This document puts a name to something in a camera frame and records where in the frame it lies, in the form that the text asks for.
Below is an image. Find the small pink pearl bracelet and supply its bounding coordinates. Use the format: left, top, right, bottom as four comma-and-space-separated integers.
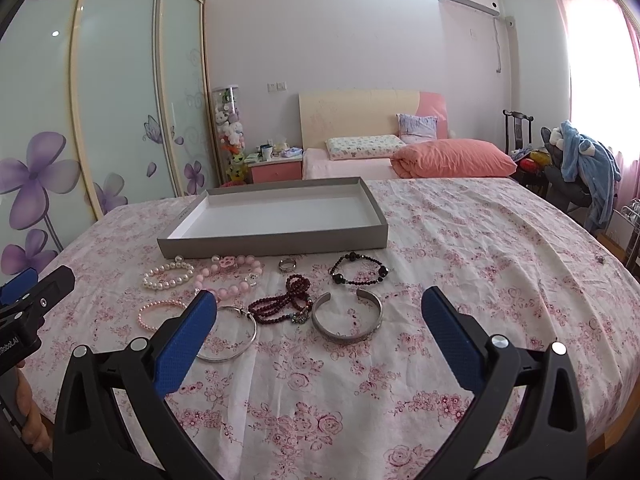
136, 298, 188, 333

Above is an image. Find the thin silver bangle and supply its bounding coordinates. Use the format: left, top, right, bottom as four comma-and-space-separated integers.
198, 306, 257, 364

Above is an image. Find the white pearl bracelet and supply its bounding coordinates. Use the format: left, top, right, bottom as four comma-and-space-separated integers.
141, 254, 196, 293

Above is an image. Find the black bead bracelet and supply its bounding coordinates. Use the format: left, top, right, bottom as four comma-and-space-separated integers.
327, 250, 392, 288

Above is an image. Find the silver cuff bracelet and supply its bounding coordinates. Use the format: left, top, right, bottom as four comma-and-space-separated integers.
310, 289, 385, 345

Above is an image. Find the pink bead charm bracelet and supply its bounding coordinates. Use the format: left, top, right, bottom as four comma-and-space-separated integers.
192, 253, 265, 304

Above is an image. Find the dark red bead necklace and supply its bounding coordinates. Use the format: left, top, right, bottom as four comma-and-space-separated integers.
247, 273, 314, 326

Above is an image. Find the person's left hand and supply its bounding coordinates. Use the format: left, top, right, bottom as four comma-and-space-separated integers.
15, 361, 53, 453

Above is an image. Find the floral pink bedsheet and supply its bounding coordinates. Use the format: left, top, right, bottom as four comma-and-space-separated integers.
14, 176, 640, 480

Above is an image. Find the sliding wardrobe with flowers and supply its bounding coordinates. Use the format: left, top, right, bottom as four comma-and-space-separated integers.
1, 0, 221, 278

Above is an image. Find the grey office chair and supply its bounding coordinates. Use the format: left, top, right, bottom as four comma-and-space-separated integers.
540, 127, 592, 214

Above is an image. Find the clear tube of plush toys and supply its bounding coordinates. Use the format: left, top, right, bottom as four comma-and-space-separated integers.
213, 84, 247, 184

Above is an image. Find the blue clothing on chair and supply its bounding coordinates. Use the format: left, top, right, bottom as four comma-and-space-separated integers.
551, 120, 622, 231

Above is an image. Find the salmon folded duvet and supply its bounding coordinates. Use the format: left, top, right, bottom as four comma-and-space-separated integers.
390, 139, 516, 179

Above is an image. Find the grey shallow cardboard tray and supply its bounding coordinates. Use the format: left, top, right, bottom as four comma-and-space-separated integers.
157, 178, 388, 259

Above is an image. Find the dark wooden chair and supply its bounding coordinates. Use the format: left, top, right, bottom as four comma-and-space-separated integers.
502, 110, 534, 154

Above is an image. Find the white mug on nightstand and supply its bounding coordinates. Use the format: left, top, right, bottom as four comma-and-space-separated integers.
260, 145, 273, 160

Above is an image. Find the pink bedside table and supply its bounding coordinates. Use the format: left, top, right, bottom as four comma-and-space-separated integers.
248, 156, 303, 183

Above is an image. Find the small lilac cushion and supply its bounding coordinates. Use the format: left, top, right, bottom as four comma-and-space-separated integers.
396, 114, 437, 139

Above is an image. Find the floral white pillow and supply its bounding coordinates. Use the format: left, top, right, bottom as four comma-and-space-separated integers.
326, 134, 406, 160

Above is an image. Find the pink bed mattress sheet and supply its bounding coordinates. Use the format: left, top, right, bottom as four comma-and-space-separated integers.
303, 148, 398, 180

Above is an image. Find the cream and pink headboard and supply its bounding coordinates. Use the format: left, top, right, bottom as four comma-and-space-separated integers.
298, 89, 450, 153

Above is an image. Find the pink curtain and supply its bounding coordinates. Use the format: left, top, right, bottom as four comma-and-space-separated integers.
556, 0, 639, 207

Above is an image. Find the wall power socket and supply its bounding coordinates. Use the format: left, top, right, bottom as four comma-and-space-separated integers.
267, 81, 288, 92

